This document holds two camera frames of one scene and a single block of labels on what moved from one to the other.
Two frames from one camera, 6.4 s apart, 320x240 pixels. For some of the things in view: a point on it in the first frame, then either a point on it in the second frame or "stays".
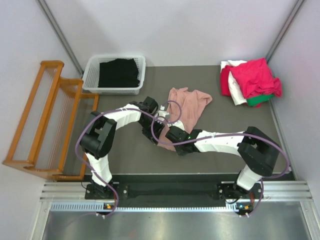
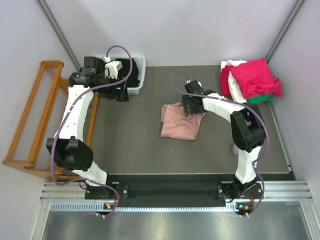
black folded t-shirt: x=119 y=73 stays
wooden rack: x=49 y=129 stays
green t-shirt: x=256 y=100 stays
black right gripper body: x=180 y=151 → x=188 y=101
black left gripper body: x=149 y=132 → x=119 y=92
